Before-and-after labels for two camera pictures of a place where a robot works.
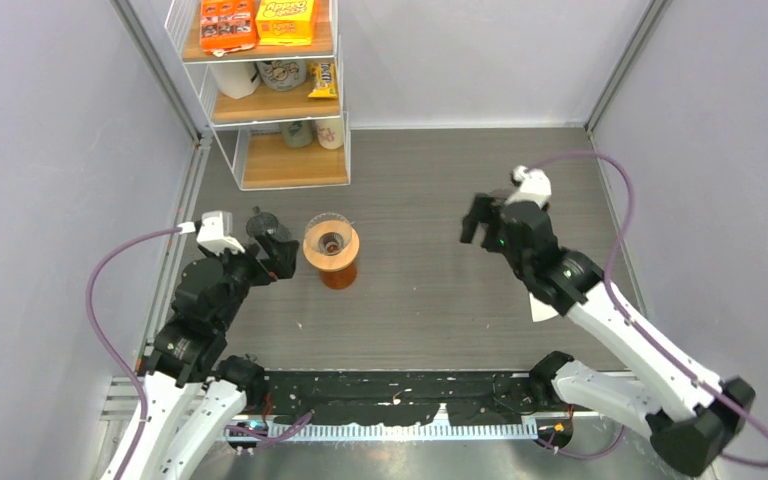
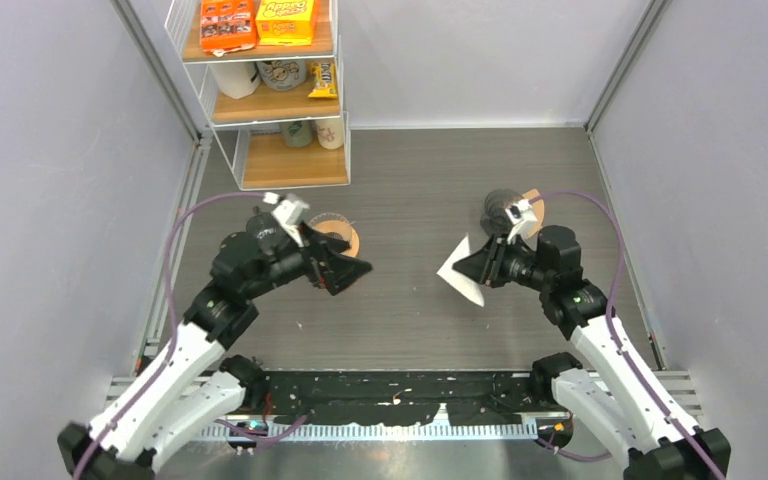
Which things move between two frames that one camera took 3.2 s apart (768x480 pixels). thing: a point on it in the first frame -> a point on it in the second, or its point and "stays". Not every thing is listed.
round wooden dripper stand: [336, 262] stays
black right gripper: [477, 214] -> [481, 265]
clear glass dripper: [329, 233] stays
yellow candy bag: [324, 76] stays
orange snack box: [227, 26] stays
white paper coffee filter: [541, 311] -> [467, 284]
